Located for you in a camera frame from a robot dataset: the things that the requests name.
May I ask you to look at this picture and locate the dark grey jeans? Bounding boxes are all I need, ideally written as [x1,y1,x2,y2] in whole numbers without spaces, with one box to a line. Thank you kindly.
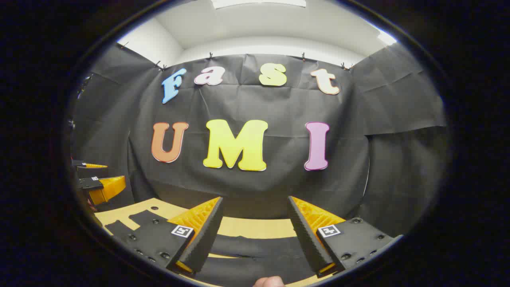
[104,210,319,287]

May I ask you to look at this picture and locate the small ceiling light panel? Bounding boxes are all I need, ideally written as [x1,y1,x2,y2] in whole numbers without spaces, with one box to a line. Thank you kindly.
[377,31,398,46]

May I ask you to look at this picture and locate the black backdrop cloth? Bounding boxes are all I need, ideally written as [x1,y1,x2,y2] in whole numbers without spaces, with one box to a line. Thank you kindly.
[71,42,447,240]

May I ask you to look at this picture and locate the large ceiling light panel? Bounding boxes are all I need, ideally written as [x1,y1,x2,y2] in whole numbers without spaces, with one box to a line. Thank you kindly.
[210,0,307,9]

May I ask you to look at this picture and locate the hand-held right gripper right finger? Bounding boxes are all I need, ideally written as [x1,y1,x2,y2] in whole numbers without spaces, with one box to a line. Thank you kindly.
[287,195,404,279]

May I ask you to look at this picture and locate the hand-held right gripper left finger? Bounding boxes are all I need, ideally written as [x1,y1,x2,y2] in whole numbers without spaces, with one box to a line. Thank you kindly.
[119,196,226,276]

